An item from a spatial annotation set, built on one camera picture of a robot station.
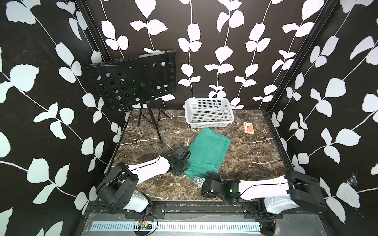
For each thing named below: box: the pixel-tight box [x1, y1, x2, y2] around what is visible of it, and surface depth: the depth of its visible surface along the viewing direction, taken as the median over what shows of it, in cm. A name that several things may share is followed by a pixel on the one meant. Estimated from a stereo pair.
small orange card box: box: [243, 121, 254, 135], surface depth 112 cm
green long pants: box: [184, 127, 232, 180], surface depth 97 cm
